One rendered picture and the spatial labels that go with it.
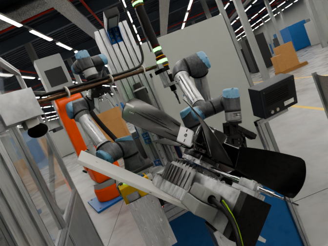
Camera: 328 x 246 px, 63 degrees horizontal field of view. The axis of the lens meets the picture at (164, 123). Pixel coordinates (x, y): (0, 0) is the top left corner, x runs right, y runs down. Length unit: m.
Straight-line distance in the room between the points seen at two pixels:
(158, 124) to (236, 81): 2.41
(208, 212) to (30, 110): 0.51
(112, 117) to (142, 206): 8.25
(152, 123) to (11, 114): 0.49
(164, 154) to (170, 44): 1.49
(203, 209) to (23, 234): 0.42
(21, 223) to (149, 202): 0.43
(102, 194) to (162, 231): 4.14
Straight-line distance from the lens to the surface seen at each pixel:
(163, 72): 1.09
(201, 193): 0.74
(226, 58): 3.32
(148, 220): 0.96
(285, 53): 13.53
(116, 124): 9.15
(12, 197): 0.66
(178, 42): 3.14
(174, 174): 0.99
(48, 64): 5.11
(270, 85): 1.71
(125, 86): 2.01
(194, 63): 1.62
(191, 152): 1.01
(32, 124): 0.73
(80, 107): 1.94
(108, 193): 5.03
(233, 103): 1.26
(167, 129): 1.01
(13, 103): 0.70
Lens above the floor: 1.45
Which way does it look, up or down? 6 degrees down
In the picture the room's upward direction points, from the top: 23 degrees counter-clockwise
